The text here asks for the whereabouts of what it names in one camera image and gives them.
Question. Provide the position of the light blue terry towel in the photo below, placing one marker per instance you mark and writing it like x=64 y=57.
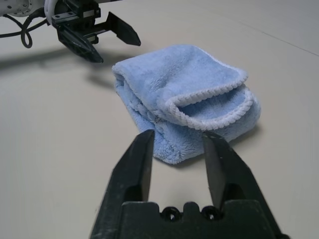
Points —
x=179 y=82

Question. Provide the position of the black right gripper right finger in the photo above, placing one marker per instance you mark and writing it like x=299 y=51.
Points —
x=229 y=171

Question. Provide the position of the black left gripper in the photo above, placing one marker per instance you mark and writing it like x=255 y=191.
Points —
x=74 y=17

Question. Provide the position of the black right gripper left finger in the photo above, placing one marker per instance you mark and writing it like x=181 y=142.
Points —
x=132 y=174

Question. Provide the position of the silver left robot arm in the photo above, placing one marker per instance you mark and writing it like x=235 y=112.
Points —
x=17 y=6

